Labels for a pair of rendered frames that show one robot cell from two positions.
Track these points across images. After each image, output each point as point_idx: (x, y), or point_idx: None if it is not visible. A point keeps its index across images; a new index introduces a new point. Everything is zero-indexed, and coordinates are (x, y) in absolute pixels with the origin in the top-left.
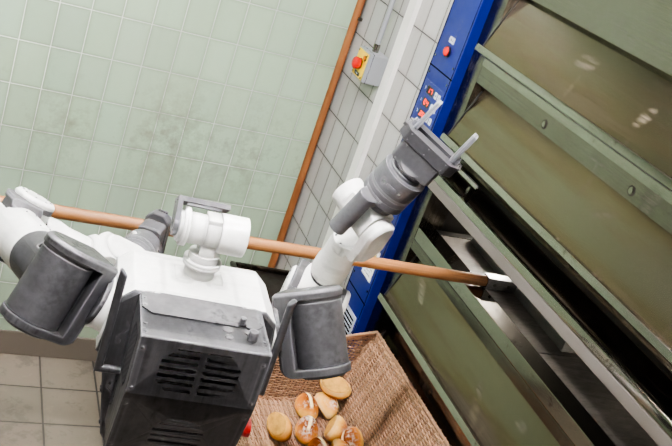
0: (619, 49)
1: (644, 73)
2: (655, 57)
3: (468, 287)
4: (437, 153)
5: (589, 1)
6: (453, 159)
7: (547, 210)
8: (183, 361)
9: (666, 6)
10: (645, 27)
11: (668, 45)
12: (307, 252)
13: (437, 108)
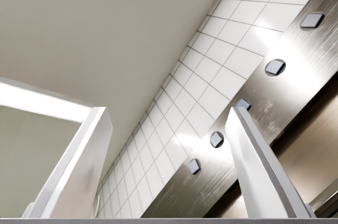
0: (216, 212)
1: (239, 195)
2: (233, 175)
3: None
4: (224, 222)
5: (181, 215)
6: (292, 198)
7: None
8: None
9: (210, 159)
10: (214, 177)
11: (231, 162)
12: None
13: (101, 113)
